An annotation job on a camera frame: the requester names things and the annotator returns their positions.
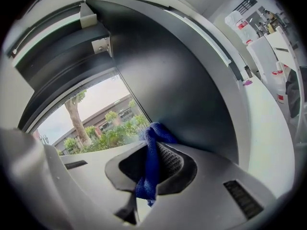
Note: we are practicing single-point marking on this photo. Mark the blue cleaning cloth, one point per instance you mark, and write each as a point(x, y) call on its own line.
point(151, 166)

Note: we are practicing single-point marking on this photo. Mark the grey low building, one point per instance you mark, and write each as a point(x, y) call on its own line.
point(100, 115)

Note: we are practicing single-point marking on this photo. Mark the small purple item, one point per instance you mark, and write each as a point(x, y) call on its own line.
point(247, 83)

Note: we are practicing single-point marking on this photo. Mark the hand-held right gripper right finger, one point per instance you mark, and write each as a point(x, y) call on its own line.
point(204, 195)

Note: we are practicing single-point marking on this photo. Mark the black window frame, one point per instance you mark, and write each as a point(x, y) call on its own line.
point(180, 80)

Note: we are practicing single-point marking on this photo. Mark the black bag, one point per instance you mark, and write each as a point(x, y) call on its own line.
point(293, 92)

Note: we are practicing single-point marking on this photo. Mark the metal corner bracket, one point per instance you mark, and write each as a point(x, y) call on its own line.
point(102, 47)

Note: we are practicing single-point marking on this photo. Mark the white bottle red label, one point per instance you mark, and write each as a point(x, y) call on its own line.
point(279, 87)

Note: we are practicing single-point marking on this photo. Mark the large white jug red label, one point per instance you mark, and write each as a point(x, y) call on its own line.
point(239, 25)

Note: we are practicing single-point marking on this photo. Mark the white plastic block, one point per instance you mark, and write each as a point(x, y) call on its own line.
point(87, 18)

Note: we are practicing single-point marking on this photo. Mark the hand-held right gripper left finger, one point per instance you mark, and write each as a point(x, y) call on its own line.
point(91, 176)

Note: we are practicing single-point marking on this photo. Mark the black railing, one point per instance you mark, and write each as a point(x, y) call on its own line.
point(245, 3)

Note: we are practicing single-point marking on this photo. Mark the green shrubs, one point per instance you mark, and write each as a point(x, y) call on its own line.
point(115, 133)

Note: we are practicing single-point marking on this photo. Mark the tall trimmed tree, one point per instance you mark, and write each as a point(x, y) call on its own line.
point(76, 118)

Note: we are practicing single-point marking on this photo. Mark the white rack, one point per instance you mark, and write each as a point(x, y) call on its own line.
point(261, 54)

